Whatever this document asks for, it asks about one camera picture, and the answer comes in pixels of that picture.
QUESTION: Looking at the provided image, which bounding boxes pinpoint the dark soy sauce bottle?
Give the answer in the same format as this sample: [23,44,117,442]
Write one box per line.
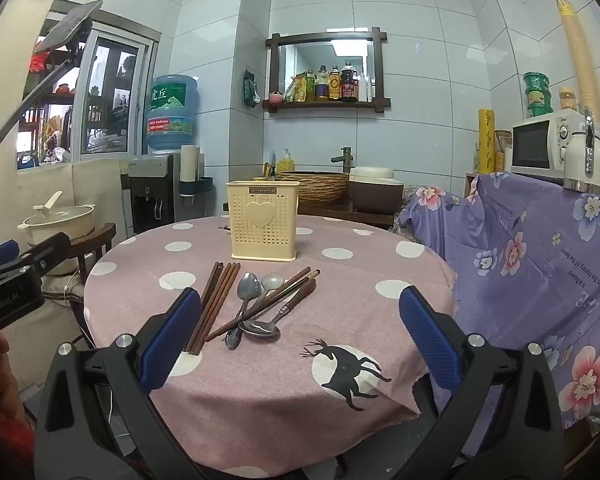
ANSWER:
[340,61,358,102]

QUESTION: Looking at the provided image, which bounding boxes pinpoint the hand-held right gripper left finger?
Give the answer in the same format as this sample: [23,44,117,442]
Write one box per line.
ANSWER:
[34,287,203,480]

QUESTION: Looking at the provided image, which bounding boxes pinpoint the dark wooden stool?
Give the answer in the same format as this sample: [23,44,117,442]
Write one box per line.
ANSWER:
[62,223,117,285]

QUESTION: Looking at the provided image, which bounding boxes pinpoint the dark yellow-banded chopstick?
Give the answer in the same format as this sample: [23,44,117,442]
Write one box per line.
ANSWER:
[204,266,312,343]
[240,269,322,322]

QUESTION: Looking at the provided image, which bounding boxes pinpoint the green stacked cans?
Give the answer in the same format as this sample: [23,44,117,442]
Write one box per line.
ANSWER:
[523,71,554,119]

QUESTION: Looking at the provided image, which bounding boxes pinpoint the person's left forearm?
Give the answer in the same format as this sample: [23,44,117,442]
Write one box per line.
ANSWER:
[0,399,37,480]

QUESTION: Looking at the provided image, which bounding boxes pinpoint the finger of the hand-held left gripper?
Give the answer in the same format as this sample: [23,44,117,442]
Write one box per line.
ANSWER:
[17,231,72,280]
[0,240,21,281]

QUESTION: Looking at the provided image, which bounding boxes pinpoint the green wall packet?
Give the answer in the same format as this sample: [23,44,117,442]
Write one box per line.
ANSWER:
[241,70,261,107]

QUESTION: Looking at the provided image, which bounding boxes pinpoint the woven basket sink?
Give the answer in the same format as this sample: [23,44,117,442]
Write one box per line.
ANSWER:
[277,171,351,206]

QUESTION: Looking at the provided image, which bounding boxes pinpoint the teal cup holder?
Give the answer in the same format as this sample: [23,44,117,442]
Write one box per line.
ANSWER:
[179,176,214,199]

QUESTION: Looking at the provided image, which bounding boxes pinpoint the steel spoon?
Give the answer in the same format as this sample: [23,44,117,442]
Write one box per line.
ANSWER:
[237,272,286,333]
[225,272,262,351]

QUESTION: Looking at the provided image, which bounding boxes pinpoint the cream paper cup stack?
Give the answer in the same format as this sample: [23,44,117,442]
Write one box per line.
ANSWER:
[180,145,201,183]

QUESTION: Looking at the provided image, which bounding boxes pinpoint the yellow roll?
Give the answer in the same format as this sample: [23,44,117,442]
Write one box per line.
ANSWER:
[477,108,496,174]

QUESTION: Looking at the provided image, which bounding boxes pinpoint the pink polka dot tablecloth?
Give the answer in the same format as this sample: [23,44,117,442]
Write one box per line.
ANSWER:
[82,215,458,461]

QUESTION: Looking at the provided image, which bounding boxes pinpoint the window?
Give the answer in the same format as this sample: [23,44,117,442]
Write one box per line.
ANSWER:
[17,10,157,168]

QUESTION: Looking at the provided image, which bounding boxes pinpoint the white microwave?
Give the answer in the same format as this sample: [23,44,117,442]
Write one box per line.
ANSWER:
[511,111,588,182]

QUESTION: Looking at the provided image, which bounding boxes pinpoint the mobile phone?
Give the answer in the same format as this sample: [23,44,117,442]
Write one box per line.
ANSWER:
[34,0,104,53]

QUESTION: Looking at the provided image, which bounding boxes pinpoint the blue water bottle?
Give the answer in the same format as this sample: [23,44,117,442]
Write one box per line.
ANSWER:
[146,74,200,153]

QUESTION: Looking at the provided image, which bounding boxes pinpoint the brown wooden chopstick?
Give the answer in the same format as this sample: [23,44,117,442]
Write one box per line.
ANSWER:
[194,262,242,356]
[198,261,222,311]
[190,262,236,356]
[186,263,229,356]

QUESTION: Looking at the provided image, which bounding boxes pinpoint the yellow seasoning bag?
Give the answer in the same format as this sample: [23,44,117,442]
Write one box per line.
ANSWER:
[285,72,315,103]

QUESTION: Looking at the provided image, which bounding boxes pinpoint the purple floral cloth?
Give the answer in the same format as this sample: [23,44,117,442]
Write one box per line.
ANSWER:
[399,172,600,433]

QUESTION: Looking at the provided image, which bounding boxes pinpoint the bronze faucet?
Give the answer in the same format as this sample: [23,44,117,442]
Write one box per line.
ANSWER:
[331,146,355,174]

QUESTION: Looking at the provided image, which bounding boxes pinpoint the wooden framed mirror shelf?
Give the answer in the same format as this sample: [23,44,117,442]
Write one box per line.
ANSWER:
[262,26,392,113]

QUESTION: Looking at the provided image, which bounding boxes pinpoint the white thermos kettle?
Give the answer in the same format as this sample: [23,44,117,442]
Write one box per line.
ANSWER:
[563,115,600,194]

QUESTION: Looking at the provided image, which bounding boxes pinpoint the tall paper cup stack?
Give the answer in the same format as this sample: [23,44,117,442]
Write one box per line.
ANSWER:
[555,0,600,127]

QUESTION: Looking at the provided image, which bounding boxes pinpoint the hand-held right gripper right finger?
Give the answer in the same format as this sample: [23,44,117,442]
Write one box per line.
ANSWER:
[399,285,567,480]

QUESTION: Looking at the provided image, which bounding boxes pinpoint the cream cooking pot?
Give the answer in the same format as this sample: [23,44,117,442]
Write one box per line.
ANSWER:
[17,191,97,276]

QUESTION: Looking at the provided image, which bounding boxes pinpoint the cream plastic utensil holder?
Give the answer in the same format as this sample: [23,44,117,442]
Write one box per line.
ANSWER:
[225,180,301,263]

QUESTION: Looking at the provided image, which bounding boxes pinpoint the grey water dispenser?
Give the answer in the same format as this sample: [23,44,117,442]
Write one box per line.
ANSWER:
[127,154,177,235]

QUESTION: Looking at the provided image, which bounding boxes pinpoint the brown rice cooker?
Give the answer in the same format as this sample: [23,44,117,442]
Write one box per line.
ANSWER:
[347,166,406,214]

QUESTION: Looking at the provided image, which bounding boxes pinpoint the brown wooden utensil handle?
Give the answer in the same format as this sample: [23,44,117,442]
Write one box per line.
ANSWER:
[237,279,317,338]

